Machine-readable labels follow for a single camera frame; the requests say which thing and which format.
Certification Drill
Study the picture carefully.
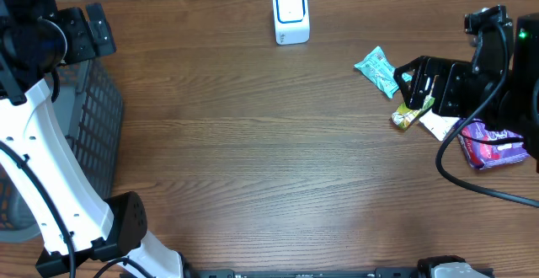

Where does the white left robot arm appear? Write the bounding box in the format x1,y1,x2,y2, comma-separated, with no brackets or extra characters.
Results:
1,0,188,277

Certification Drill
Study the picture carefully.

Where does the grey plastic shopping basket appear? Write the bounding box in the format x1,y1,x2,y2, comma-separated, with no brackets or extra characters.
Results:
1,59,124,243

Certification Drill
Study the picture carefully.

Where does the yellow green Pokka drink pouch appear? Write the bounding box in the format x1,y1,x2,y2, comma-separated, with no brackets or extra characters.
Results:
391,96,435,131

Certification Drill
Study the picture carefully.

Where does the white barcode scanner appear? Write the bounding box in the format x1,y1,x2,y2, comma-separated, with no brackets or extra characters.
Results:
272,0,311,45

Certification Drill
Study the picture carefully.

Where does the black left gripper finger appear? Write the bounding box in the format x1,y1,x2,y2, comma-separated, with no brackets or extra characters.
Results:
95,27,116,56
86,3,109,29

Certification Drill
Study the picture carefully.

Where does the white tube with gold cap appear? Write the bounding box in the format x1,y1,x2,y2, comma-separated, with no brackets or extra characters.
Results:
419,110,459,142

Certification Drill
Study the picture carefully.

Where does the teal wet wipes pack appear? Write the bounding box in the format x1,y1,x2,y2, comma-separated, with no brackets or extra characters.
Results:
354,46,399,99

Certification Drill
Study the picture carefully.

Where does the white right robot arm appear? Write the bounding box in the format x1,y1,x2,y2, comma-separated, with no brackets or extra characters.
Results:
393,6,538,158

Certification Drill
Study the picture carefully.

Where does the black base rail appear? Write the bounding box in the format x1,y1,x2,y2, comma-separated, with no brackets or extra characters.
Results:
120,255,494,278

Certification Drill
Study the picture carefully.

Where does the purple pad package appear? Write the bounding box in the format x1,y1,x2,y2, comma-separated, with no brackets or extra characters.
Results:
457,120,530,170

